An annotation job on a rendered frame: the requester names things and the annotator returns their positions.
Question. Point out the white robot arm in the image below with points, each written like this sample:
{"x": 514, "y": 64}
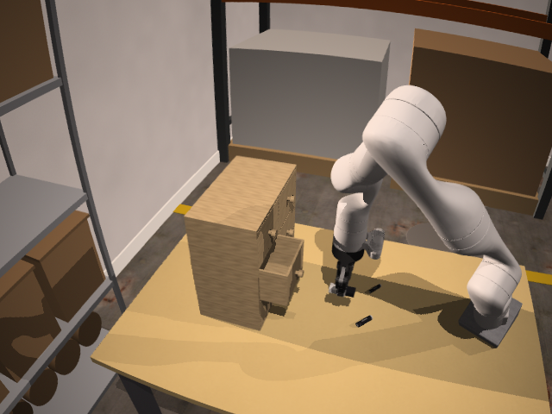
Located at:
{"x": 400, "y": 137}

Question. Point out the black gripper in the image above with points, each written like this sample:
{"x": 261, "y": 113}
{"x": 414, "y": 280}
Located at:
{"x": 345, "y": 267}

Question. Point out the light wooden chest of drawers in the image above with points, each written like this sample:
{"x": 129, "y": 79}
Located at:
{"x": 222, "y": 233}

